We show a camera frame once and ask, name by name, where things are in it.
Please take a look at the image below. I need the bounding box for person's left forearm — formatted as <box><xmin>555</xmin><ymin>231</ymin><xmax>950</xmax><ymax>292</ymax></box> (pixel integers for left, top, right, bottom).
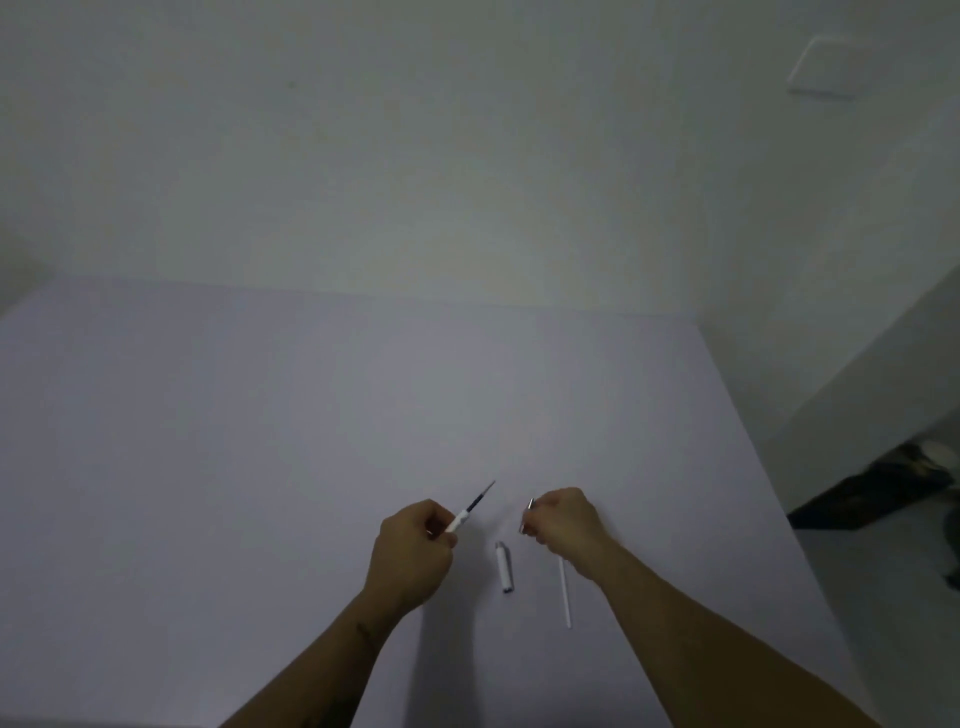
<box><xmin>217</xmin><ymin>588</ymin><xmax>410</xmax><ymax>728</ymax></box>

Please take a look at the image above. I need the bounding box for black trash bin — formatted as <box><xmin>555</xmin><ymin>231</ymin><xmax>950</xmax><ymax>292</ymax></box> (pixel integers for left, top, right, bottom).
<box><xmin>787</xmin><ymin>442</ymin><xmax>958</xmax><ymax>532</ymax></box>

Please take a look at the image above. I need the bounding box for white pen body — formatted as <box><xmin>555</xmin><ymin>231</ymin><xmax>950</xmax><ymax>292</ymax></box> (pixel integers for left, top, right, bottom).
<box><xmin>425</xmin><ymin>479</ymin><xmax>499</xmax><ymax>538</ymax></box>

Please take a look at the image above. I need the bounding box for white wall switch plate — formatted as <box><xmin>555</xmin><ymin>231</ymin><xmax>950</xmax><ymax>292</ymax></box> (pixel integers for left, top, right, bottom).
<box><xmin>787</xmin><ymin>33</ymin><xmax>875</xmax><ymax>99</ymax></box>

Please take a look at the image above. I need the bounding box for person's right forearm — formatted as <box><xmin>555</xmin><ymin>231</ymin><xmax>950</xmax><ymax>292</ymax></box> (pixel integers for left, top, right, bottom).
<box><xmin>581</xmin><ymin>538</ymin><xmax>883</xmax><ymax>728</ymax></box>

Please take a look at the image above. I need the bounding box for person's right hand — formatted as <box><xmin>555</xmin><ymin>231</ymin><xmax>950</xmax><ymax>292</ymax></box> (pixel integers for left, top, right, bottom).
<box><xmin>521</xmin><ymin>487</ymin><xmax>620</xmax><ymax>583</ymax></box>

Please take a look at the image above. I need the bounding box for person's left hand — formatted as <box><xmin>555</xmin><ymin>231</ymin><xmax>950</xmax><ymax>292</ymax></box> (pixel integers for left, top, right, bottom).
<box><xmin>362</xmin><ymin>498</ymin><xmax>460</xmax><ymax>620</ymax></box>

